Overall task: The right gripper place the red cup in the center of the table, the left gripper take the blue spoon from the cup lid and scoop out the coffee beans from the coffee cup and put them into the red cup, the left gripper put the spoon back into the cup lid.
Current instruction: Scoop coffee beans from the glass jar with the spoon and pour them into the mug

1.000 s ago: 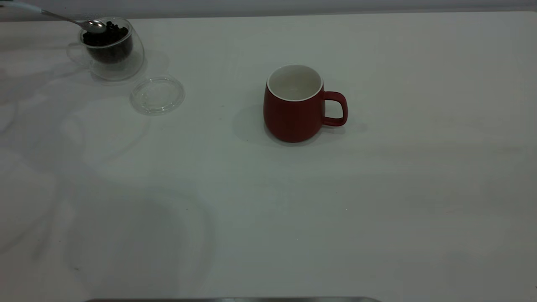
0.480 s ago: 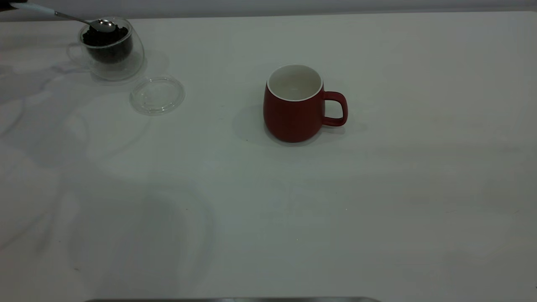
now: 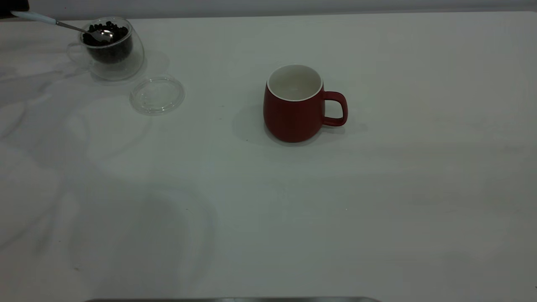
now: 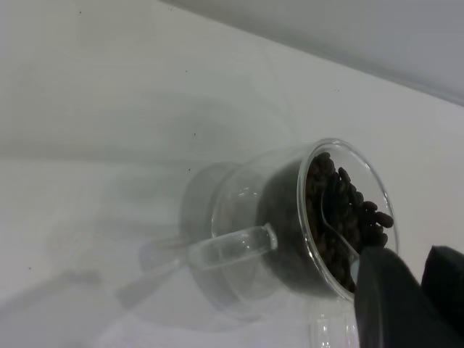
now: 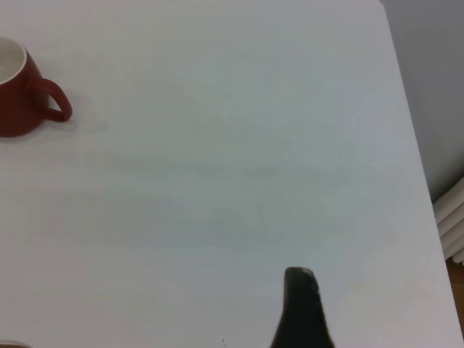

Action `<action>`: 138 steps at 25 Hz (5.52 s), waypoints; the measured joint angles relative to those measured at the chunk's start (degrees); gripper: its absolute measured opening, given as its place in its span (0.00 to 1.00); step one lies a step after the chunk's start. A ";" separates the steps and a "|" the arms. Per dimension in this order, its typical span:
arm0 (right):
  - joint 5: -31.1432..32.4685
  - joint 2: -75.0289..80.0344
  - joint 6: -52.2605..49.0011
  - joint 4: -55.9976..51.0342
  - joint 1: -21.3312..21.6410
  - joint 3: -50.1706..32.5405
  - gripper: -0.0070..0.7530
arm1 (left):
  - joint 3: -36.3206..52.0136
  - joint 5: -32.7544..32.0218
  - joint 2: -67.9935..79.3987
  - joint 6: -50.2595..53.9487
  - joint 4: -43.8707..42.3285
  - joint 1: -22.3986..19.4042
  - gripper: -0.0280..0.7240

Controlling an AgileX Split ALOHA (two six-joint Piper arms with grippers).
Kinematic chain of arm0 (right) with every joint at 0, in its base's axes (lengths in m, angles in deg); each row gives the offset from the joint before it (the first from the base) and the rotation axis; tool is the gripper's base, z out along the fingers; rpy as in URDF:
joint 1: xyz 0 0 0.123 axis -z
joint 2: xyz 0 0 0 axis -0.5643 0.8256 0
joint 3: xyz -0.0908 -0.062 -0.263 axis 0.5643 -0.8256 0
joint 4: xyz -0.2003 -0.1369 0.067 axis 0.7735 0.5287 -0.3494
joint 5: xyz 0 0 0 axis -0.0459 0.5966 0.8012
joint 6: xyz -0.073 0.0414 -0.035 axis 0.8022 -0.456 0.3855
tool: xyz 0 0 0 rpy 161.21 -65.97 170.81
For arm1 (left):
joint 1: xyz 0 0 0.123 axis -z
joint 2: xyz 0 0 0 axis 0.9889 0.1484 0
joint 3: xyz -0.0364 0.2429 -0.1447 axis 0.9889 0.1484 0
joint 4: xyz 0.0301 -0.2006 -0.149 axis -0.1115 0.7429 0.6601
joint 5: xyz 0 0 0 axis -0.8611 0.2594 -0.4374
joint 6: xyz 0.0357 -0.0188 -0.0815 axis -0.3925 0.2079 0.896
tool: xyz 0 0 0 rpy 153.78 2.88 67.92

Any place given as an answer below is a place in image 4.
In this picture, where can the clear glass cup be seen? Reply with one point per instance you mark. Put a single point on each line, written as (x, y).
(232, 246)

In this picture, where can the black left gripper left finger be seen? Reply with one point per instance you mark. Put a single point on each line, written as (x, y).
(391, 311)

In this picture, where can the small clear glass dish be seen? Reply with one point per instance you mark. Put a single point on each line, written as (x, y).
(326, 326)

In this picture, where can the dark coffee beans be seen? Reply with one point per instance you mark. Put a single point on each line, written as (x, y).
(362, 217)

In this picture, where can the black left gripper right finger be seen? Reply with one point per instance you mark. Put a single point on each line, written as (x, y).
(447, 279)

